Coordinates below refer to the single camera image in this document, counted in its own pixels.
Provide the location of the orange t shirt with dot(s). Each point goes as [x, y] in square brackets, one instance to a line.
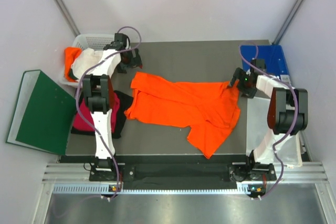
[71, 54]
[210, 109]

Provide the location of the black folded t shirt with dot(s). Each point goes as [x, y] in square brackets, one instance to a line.
[118, 117]

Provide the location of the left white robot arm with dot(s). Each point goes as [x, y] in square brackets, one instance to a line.
[98, 95]

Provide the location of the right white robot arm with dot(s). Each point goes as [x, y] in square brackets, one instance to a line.
[287, 116]

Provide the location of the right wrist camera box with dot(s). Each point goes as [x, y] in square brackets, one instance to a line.
[258, 64]

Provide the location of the slotted grey cable duct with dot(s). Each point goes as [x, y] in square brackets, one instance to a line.
[107, 189]

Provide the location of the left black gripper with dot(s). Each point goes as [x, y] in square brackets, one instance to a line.
[134, 62]

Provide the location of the white t shirt in basket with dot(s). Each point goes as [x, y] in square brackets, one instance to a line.
[88, 58]

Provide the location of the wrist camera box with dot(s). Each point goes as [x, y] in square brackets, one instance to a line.
[258, 64]
[121, 41]

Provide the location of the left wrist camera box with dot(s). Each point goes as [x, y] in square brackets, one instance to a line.
[121, 41]

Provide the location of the aluminium frame rail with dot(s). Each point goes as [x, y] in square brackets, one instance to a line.
[309, 172]

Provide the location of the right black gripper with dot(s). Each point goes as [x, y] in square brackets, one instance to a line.
[240, 74]

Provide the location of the blue folder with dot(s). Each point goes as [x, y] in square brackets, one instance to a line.
[274, 59]

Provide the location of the green ring binder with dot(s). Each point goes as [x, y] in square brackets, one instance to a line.
[43, 114]

